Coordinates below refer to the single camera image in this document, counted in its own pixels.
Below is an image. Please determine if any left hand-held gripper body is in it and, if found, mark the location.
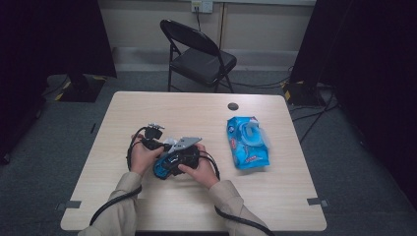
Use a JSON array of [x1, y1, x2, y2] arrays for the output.
[[141, 122, 166, 151]]

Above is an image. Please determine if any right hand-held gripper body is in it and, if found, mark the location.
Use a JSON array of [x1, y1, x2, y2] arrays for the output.
[[169, 136, 203, 175]]

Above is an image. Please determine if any blue and black toy car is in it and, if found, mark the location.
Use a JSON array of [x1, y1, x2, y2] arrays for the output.
[[152, 149, 185, 181]]

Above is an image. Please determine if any blue wet wipes pack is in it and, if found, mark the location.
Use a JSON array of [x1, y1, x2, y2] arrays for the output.
[[226, 115, 270, 170]]

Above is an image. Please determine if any person's right hand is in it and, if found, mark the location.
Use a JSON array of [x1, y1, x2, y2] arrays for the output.
[[177, 143, 220, 190]]

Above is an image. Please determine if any person's left hand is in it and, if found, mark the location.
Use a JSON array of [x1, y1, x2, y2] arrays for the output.
[[130, 133, 165, 177]]

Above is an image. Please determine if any black stand base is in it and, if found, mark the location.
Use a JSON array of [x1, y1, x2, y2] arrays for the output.
[[58, 73, 107, 103], [281, 80, 326, 107]]

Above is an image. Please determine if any black folding chair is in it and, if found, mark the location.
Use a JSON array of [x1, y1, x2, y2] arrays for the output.
[[159, 19, 238, 93]]

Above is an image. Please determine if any grey tape strip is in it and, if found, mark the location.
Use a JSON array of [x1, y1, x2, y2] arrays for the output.
[[306, 197, 329, 207], [55, 200, 83, 211]]

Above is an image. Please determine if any black curtain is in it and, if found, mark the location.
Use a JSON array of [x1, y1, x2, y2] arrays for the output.
[[0, 0, 117, 165], [289, 0, 417, 210]]

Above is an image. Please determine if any left hand-held gripper cable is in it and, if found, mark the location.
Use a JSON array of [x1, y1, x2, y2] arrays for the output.
[[89, 126, 156, 227]]

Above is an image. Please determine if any hand-held gripper cable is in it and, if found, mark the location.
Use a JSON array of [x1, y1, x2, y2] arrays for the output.
[[198, 149, 276, 236], [89, 126, 156, 227]]

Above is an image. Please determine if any right hand-held gripper cable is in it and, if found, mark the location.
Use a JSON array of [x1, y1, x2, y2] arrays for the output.
[[198, 149, 276, 236]]

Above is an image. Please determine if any black power cable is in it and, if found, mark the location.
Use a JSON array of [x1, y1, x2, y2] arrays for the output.
[[195, 6, 203, 32]]

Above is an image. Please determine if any beige wall conduit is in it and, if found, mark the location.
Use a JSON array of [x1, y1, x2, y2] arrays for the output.
[[218, 2, 227, 50]]

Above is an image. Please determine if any white wall outlet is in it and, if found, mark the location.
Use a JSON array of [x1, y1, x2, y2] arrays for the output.
[[191, 0, 214, 14]]

